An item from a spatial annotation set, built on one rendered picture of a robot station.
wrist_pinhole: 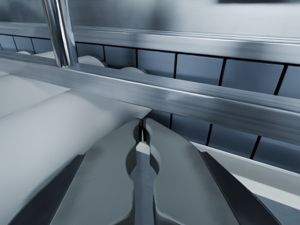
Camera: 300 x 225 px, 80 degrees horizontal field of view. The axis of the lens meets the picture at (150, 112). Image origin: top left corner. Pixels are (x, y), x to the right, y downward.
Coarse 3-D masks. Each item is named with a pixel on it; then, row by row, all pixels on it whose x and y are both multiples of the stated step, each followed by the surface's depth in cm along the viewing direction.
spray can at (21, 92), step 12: (84, 60) 17; (96, 60) 18; (0, 84) 11; (12, 84) 12; (24, 84) 12; (36, 84) 13; (48, 84) 13; (0, 96) 11; (12, 96) 11; (24, 96) 12; (36, 96) 12; (48, 96) 13; (0, 108) 11; (12, 108) 11
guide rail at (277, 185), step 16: (144, 144) 16; (224, 160) 14; (240, 160) 14; (240, 176) 13; (256, 176) 13; (272, 176) 13; (288, 176) 13; (256, 192) 13; (272, 192) 12; (288, 192) 12
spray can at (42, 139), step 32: (64, 96) 11; (96, 96) 12; (0, 128) 8; (32, 128) 8; (64, 128) 9; (96, 128) 11; (0, 160) 7; (32, 160) 8; (64, 160) 9; (0, 192) 7; (32, 192) 8; (0, 224) 7
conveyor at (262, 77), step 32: (128, 64) 18; (160, 64) 16; (192, 64) 15; (224, 64) 14; (256, 64) 13; (288, 64) 14; (288, 96) 13; (192, 128) 17; (224, 128) 16; (256, 160) 16; (288, 160) 14
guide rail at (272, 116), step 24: (24, 72) 12; (48, 72) 11; (72, 72) 10; (96, 72) 9; (120, 72) 9; (120, 96) 9; (144, 96) 8; (168, 96) 8; (192, 96) 7; (216, 96) 7; (240, 96) 7; (264, 96) 7; (216, 120) 7; (240, 120) 7; (264, 120) 6; (288, 120) 6
